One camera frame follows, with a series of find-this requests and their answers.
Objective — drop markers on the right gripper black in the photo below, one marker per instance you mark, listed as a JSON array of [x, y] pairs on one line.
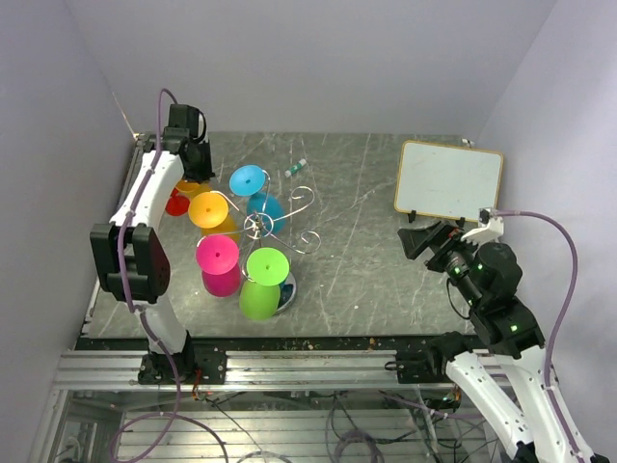
[[441, 236]]

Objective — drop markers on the green plastic wine glass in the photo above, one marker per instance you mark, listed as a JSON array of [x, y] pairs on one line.
[[267, 270]]

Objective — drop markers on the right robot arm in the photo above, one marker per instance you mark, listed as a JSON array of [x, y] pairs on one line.
[[501, 328]]

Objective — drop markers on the blue plastic wine glass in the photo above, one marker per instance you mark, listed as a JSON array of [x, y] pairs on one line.
[[250, 182]]

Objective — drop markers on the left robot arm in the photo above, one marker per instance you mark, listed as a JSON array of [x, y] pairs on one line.
[[129, 258]]

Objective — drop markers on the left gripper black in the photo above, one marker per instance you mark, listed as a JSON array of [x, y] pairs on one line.
[[207, 172]]

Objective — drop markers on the red plastic wine glass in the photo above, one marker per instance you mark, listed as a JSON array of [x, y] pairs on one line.
[[177, 204]]

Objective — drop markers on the aluminium mounting rail frame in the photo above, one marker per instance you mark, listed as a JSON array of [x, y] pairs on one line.
[[228, 365]]

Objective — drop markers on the green white marker pen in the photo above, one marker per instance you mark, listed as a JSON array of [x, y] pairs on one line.
[[292, 170]]

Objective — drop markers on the small whiteboard wooden frame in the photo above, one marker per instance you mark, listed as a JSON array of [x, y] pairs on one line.
[[446, 182]]

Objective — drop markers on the pink plastic wine glass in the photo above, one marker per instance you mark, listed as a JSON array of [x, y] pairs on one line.
[[217, 256]]

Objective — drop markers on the orange wine glass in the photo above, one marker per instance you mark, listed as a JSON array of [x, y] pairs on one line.
[[190, 189], [209, 211]]

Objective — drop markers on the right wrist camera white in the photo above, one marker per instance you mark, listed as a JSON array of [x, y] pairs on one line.
[[490, 228]]

